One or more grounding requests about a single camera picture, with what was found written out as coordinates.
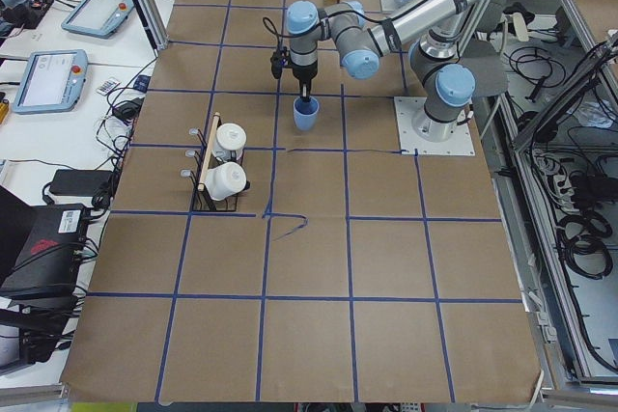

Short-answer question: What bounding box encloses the lower blue teach pendant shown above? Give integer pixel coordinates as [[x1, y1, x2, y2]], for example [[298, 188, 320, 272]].
[[11, 49, 88, 114]]

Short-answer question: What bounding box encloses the upper blue teach pendant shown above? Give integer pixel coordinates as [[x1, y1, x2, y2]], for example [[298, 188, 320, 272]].
[[61, 0, 134, 39]]

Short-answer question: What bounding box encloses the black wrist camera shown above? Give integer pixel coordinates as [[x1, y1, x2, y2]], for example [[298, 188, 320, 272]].
[[270, 46, 291, 80]]

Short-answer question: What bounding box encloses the light blue plastic cup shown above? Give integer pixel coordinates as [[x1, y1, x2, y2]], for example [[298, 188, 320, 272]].
[[294, 96, 320, 131]]

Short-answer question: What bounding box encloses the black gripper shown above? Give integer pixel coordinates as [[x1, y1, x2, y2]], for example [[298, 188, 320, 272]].
[[292, 63, 318, 102]]

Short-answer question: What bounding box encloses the black power adapter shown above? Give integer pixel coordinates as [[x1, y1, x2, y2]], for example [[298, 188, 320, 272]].
[[49, 169, 112, 197]]

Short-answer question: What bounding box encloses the black red computer box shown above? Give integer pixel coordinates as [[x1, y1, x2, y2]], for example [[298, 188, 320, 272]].
[[1, 188, 89, 310]]

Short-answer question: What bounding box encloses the small remote control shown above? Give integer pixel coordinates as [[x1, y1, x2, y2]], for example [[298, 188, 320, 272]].
[[96, 77, 121, 96]]

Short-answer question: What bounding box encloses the white ceramic mug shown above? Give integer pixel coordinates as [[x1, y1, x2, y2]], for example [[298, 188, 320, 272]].
[[205, 161, 250, 201], [212, 123, 247, 161]]

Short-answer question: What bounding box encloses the black wire cup rack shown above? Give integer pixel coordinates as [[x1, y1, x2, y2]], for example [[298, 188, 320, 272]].
[[184, 149, 250, 212]]

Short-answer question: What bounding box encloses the blue teach pendant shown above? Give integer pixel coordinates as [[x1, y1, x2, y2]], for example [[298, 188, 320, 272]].
[[11, 49, 88, 114], [61, 0, 134, 39]]

